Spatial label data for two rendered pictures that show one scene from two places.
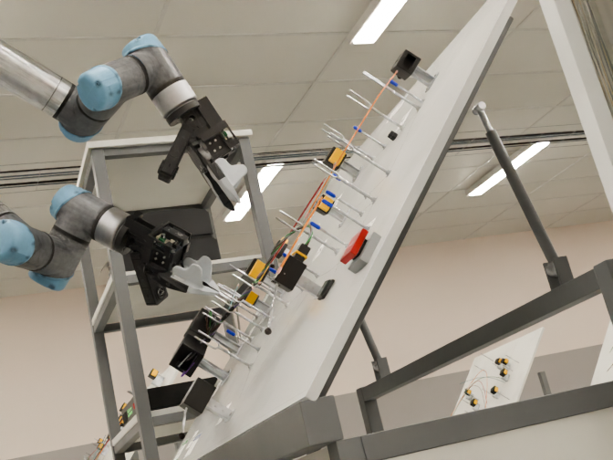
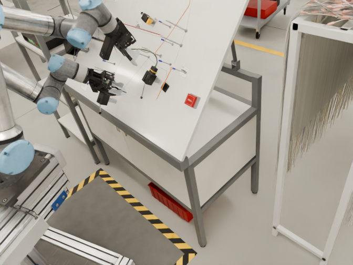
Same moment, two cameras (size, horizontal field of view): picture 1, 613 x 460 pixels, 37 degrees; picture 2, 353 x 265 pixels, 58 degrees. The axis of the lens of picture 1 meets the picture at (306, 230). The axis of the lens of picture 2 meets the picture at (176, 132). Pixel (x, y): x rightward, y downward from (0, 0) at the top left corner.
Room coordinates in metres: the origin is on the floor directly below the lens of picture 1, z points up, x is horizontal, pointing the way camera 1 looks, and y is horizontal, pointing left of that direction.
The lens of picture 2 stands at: (0.32, 0.29, 1.96)
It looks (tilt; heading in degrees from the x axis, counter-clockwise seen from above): 42 degrees down; 347
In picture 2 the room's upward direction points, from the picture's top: 12 degrees counter-clockwise
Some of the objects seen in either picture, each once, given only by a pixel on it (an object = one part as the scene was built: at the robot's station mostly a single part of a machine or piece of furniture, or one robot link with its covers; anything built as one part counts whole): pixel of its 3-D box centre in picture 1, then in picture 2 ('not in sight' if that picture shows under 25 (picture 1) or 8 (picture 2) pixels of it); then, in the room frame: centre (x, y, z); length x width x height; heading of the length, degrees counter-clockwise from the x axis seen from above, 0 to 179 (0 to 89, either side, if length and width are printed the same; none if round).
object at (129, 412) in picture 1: (184, 402); (52, 33); (2.74, 0.47, 1.09); 0.35 x 0.33 x 0.07; 23
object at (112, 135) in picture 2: not in sight; (104, 126); (2.14, 0.36, 0.60); 0.55 x 0.02 x 0.39; 23
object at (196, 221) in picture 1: (160, 251); not in sight; (2.70, 0.45, 1.56); 0.30 x 0.23 x 0.19; 115
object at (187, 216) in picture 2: not in sight; (180, 190); (1.79, 0.00, 0.07); 0.39 x 0.29 x 0.14; 26
